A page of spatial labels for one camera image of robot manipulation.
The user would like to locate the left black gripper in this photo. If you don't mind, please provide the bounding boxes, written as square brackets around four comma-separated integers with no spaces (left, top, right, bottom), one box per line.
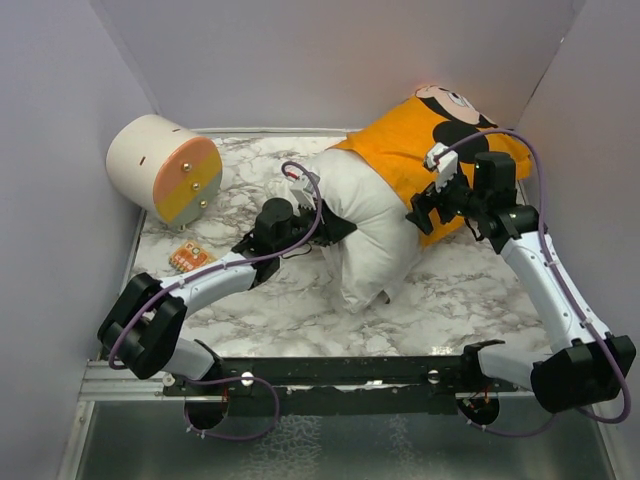
[275,198,357,257]

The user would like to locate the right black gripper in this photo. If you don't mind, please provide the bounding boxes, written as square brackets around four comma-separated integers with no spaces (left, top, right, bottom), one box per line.
[406,166,487,234]

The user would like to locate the white pillow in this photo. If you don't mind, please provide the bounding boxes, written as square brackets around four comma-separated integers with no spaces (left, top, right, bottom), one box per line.
[303,148,421,314]

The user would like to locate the orange Mickey Mouse pillowcase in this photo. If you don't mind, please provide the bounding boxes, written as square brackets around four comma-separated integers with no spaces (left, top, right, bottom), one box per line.
[334,85,532,206]

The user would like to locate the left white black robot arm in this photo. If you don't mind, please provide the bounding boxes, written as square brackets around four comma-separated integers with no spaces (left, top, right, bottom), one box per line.
[97,198,357,395]

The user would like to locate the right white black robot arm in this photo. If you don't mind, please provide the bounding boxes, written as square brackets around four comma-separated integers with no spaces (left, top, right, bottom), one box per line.
[407,144,636,413]

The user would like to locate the small orange patterned card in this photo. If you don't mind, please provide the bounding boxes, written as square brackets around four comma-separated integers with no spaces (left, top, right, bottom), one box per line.
[168,240,216,273]

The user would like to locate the white cylinder with orange lid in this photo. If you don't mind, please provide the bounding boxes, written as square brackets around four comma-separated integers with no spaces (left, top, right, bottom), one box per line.
[106,114,223,229]

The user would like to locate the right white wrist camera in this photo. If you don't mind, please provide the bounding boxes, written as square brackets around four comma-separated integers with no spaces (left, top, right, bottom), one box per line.
[423,143,458,191]

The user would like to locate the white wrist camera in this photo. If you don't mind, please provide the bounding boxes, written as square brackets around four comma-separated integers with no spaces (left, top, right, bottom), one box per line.
[423,143,458,191]
[290,172,320,210]

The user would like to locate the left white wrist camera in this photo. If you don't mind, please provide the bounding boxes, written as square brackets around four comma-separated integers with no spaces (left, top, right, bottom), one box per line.
[290,172,320,210]

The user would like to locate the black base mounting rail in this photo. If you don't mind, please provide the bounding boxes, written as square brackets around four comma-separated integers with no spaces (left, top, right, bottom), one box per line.
[163,355,516,417]

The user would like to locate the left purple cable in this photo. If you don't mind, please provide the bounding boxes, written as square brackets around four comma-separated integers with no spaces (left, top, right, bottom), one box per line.
[107,160,281,441]

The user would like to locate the aluminium frame rail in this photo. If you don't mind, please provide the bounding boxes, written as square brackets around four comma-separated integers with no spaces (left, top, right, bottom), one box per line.
[77,344,609,404]

